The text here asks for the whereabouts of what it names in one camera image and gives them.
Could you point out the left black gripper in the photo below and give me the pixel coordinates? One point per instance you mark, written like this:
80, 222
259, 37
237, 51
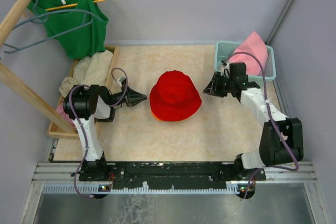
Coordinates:
133, 97

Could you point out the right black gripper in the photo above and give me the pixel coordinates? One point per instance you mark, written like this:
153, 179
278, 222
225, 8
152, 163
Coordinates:
212, 88

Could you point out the orange bucket hat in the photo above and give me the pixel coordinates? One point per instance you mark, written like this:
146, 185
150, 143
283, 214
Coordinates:
170, 116

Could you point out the red hat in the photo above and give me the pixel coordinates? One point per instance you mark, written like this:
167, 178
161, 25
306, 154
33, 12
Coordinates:
175, 91

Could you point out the pink hat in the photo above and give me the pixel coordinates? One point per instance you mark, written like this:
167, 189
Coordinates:
253, 45

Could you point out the wooden clothes rack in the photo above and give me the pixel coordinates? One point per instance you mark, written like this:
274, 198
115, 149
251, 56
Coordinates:
29, 80

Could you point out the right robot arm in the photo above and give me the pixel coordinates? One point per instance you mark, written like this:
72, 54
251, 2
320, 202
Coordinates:
281, 143

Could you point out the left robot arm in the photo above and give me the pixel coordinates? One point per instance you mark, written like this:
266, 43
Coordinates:
87, 105

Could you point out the light blue plastic bin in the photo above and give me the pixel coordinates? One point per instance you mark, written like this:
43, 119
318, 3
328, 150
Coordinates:
223, 49

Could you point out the beige garment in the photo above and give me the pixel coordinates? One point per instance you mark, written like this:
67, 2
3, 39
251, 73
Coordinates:
88, 71

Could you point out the pink garment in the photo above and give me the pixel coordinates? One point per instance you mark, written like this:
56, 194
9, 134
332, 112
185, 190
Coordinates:
61, 112

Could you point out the green tank top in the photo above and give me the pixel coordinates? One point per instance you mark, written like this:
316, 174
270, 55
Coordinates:
80, 29

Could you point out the grey clothes hanger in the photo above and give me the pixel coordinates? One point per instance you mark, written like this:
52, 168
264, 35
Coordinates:
56, 23

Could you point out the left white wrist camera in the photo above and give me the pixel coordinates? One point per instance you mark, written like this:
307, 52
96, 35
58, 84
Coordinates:
121, 81

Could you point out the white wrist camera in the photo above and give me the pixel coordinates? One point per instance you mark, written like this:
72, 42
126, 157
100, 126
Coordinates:
121, 81
225, 68

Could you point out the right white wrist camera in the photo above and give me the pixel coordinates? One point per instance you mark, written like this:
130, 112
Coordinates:
225, 68

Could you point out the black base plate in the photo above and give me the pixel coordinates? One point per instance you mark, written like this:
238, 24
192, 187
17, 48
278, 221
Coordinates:
177, 175

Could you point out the aluminium rail frame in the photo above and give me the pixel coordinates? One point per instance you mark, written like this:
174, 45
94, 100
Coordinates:
60, 178

